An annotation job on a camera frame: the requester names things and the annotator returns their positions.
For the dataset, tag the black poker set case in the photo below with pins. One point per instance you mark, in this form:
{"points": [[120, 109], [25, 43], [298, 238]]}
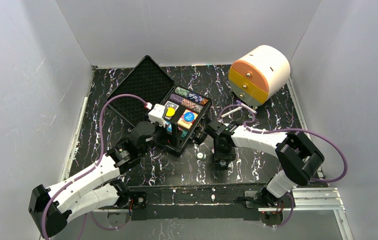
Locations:
{"points": [[146, 85]]}

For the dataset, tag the yellow dealer button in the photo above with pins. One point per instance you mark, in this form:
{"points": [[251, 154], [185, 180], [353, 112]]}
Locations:
{"points": [[169, 112]]}

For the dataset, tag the round pastel drawer box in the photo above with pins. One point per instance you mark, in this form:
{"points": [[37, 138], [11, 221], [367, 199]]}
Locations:
{"points": [[258, 75]]}

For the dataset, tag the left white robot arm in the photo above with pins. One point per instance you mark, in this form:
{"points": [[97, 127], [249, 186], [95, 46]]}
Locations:
{"points": [[97, 186]]}

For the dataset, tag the purple poker chip stack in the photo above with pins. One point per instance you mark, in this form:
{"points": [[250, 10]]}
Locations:
{"points": [[176, 98]]}

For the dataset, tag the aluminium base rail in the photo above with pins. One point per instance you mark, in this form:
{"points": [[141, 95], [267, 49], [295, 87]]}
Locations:
{"points": [[211, 212]]}

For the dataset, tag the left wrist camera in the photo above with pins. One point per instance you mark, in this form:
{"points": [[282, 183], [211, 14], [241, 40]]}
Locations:
{"points": [[156, 115]]}

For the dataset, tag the blue dealer button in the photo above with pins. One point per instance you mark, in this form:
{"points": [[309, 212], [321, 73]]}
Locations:
{"points": [[189, 117]]}

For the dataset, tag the red playing card deck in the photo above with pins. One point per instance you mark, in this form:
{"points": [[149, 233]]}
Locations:
{"points": [[184, 124]]}

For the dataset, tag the blue playing card deck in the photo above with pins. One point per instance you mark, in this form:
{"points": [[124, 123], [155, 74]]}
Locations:
{"points": [[171, 104]]}

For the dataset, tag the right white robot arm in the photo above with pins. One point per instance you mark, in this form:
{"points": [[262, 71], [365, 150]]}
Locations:
{"points": [[298, 156]]}

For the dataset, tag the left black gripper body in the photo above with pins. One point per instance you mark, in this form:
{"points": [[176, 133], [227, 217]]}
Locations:
{"points": [[161, 133]]}

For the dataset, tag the loose chip near case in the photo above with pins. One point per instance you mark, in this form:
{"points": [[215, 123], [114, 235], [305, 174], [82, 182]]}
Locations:
{"points": [[201, 156]]}

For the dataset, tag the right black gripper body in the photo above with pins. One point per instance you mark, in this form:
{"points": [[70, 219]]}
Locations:
{"points": [[204, 131]]}

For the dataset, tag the white purple marker pen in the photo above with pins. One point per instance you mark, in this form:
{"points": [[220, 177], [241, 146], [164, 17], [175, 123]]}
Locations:
{"points": [[247, 107]]}

